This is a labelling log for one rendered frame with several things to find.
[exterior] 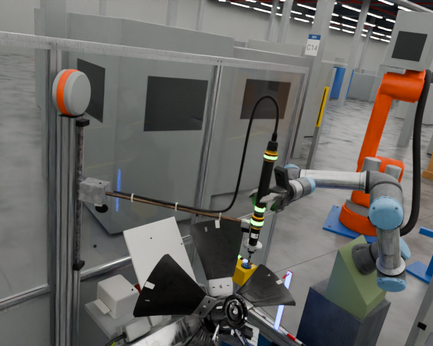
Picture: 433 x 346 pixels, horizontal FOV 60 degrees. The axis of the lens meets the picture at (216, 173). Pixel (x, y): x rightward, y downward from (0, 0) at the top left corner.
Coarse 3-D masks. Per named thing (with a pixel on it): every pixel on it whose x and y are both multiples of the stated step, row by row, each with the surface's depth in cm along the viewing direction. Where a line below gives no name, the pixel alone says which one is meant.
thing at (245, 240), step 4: (244, 220) 134; (244, 224) 133; (248, 224) 133; (244, 228) 133; (248, 228) 133; (244, 232) 134; (248, 232) 133; (244, 236) 134; (248, 236) 134; (244, 240) 135; (248, 240) 138; (244, 244) 135; (248, 244) 135; (260, 244) 137; (248, 248) 134; (252, 248) 133; (256, 248) 134; (260, 248) 135
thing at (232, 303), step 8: (224, 296) 137; (232, 296) 135; (216, 304) 135; (224, 304) 132; (232, 304) 134; (240, 304) 136; (216, 312) 133; (224, 312) 130; (232, 312) 134; (240, 312) 135; (200, 320) 137; (208, 320) 138; (216, 320) 133; (224, 320) 130; (232, 320) 132; (240, 320) 135; (208, 328) 137; (224, 328) 133; (232, 328) 131
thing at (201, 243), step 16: (192, 224) 149; (208, 224) 149; (224, 224) 150; (240, 224) 152; (208, 240) 147; (224, 240) 147; (240, 240) 148; (208, 256) 145; (224, 256) 145; (208, 272) 144; (224, 272) 143
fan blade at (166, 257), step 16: (160, 272) 123; (176, 272) 125; (144, 288) 121; (160, 288) 123; (176, 288) 126; (192, 288) 129; (144, 304) 122; (160, 304) 125; (176, 304) 128; (192, 304) 131
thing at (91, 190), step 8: (80, 184) 137; (88, 184) 137; (96, 184) 138; (104, 184) 139; (80, 192) 138; (88, 192) 137; (96, 192) 137; (104, 192) 139; (88, 200) 138; (96, 200) 138; (104, 200) 140
